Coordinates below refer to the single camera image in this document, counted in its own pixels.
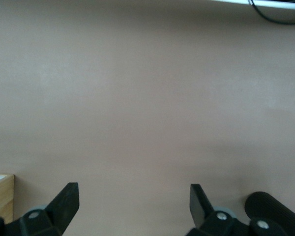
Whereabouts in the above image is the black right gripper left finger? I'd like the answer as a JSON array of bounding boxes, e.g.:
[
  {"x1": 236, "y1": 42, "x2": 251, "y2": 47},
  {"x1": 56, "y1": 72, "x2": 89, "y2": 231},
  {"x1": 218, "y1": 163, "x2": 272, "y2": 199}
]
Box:
[{"x1": 4, "y1": 182, "x2": 80, "y2": 236}]

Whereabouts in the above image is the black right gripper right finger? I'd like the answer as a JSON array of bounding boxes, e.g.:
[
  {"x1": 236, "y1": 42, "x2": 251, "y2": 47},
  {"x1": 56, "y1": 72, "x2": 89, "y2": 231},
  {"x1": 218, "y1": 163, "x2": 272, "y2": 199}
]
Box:
[{"x1": 184, "y1": 183, "x2": 251, "y2": 236}]

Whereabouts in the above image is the wooden drawer cabinet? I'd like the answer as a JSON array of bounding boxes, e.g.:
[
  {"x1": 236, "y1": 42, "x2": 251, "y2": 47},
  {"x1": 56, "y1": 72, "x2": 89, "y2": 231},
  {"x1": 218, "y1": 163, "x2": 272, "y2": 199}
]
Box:
[{"x1": 0, "y1": 174, "x2": 15, "y2": 223}]

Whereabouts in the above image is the black looped cable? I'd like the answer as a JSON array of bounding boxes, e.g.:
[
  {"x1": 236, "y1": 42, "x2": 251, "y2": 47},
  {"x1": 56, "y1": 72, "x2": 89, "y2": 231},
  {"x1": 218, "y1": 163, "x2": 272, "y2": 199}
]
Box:
[{"x1": 248, "y1": 0, "x2": 295, "y2": 26}]

